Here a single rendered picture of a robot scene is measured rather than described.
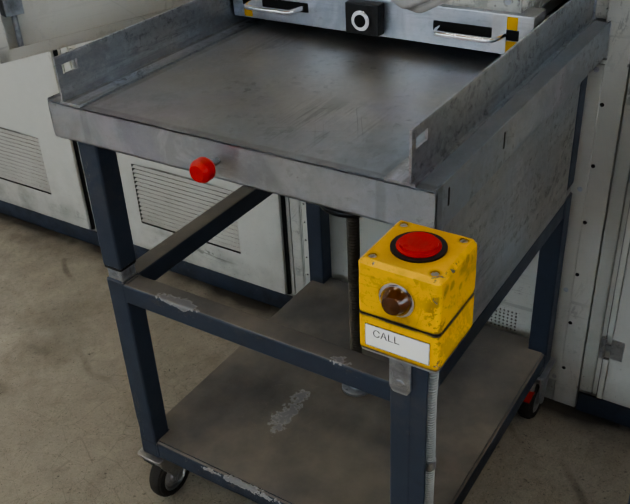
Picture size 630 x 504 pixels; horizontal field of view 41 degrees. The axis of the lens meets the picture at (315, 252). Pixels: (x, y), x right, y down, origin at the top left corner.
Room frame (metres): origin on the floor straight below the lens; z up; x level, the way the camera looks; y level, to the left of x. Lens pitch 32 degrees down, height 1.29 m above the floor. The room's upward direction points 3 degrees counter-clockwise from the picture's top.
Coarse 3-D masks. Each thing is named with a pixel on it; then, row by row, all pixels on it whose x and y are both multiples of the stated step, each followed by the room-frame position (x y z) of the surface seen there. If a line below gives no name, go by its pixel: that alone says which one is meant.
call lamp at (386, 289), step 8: (384, 288) 0.59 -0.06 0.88; (392, 288) 0.58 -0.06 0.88; (400, 288) 0.58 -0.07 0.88; (384, 296) 0.58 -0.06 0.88; (392, 296) 0.57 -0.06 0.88; (400, 296) 0.57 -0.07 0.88; (408, 296) 0.57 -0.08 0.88; (384, 304) 0.57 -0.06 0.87; (392, 304) 0.57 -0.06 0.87; (400, 304) 0.57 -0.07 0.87; (408, 304) 0.57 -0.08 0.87; (392, 312) 0.57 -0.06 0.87; (400, 312) 0.57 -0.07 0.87; (408, 312) 0.57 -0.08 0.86
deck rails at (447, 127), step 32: (224, 0) 1.46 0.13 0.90; (576, 0) 1.30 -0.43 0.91; (128, 32) 1.26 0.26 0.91; (160, 32) 1.32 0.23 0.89; (192, 32) 1.38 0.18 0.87; (224, 32) 1.42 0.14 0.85; (544, 32) 1.18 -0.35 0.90; (576, 32) 1.32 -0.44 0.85; (96, 64) 1.20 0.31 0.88; (128, 64) 1.25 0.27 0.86; (160, 64) 1.28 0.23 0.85; (512, 64) 1.08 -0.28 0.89; (544, 64) 1.18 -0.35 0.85; (64, 96) 1.14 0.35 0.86; (96, 96) 1.15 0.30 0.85; (480, 96) 0.99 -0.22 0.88; (512, 96) 1.07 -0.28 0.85; (416, 128) 0.84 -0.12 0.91; (448, 128) 0.91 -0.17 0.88; (416, 160) 0.84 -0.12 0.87
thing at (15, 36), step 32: (0, 0) 1.38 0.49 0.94; (32, 0) 1.43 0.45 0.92; (64, 0) 1.46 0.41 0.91; (96, 0) 1.50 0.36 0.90; (128, 0) 1.53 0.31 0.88; (160, 0) 1.57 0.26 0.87; (192, 0) 1.62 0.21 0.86; (0, 32) 1.36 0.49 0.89; (32, 32) 1.42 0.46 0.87; (64, 32) 1.45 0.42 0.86; (96, 32) 1.46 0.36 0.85
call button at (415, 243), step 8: (416, 232) 0.63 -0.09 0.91; (424, 232) 0.63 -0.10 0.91; (400, 240) 0.62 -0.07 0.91; (408, 240) 0.62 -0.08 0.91; (416, 240) 0.62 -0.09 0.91; (424, 240) 0.62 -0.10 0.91; (432, 240) 0.62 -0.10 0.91; (400, 248) 0.61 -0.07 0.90; (408, 248) 0.61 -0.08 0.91; (416, 248) 0.60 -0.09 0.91; (424, 248) 0.60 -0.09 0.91; (432, 248) 0.60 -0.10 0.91; (440, 248) 0.61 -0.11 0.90; (408, 256) 0.60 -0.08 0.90; (416, 256) 0.60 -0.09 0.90; (424, 256) 0.60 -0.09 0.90
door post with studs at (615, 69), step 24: (600, 0) 1.39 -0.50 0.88; (624, 0) 1.37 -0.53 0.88; (624, 24) 1.36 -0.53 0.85; (624, 48) 1.36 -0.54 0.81; (624, 72) 1.36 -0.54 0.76; (600, 96) 1.38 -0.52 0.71; (600, 120) 1.37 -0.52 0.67; (600, 144) 1.37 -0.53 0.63; (600, 168) 1.37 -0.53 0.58; (600, 192) 1.36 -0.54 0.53; (600, 216) 1.36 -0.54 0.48; (576, 264) 1.38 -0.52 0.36; (576, 288) 1.37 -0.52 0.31; (576, 312) 1.37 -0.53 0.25; (576, 336) 1.37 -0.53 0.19; (576, 360) 1.36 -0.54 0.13; (576, 384) 1.36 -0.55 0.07
